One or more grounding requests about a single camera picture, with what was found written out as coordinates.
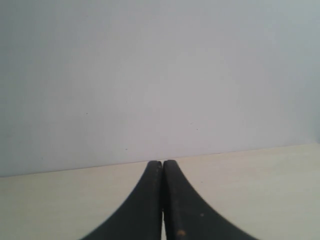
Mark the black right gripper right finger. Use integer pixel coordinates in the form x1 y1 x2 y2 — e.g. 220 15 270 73
162 160 255 240

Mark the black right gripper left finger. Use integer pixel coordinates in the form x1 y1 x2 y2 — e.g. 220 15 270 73
84 160 163 240

